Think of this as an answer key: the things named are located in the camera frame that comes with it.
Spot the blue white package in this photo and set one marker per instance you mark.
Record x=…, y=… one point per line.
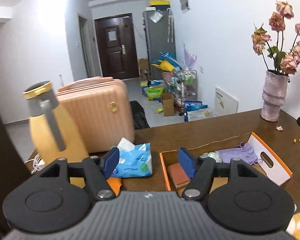
x=196, y=110

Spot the blue soft tissue pack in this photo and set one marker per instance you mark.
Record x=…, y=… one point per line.
x=135, y=161

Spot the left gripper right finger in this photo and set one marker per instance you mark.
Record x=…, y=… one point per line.
x=200, y=173

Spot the yellow blue toy clutter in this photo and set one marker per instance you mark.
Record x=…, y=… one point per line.
x=166, y=62

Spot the pink textured vase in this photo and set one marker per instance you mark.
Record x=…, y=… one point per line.
x=274, y=95

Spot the dried pink roses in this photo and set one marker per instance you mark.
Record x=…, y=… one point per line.
x=275, y=57

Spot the black bag on floor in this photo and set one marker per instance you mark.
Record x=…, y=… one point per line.
x=139, y=117

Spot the pink suitcase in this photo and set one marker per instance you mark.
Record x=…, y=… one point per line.
x=101, y=109

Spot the white flat board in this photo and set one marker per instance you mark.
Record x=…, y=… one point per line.
x=225, y=104

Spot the yellow thermos jug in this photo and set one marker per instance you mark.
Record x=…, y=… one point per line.
x=53, y=131

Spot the green snack bag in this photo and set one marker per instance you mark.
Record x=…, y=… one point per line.
x=154, y=93

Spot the yellow white plush toy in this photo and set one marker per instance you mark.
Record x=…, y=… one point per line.
x=294, y=226

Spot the fallen flower petal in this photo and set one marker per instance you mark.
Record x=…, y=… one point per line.
x=279, y=128

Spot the small brown cardboard box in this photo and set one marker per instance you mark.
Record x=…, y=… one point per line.
x=168, y=104

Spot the purple drawstring pouch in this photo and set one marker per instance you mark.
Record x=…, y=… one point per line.
x=242, y=151

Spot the wire storage cart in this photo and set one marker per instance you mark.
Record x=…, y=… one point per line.
x=183, y=85

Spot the yellow box on fridge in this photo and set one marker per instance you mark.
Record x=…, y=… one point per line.
x=154, y=3

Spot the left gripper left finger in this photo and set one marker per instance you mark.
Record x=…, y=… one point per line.
x=96, y=172

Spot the iridescent plastic bag ball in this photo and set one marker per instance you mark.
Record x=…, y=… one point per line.
x=213, y=155

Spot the dark brown entry door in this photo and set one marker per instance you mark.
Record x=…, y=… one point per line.
x=116, y=46

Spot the terracotta sponge block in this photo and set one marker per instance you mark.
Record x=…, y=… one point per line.
x=178, y=176

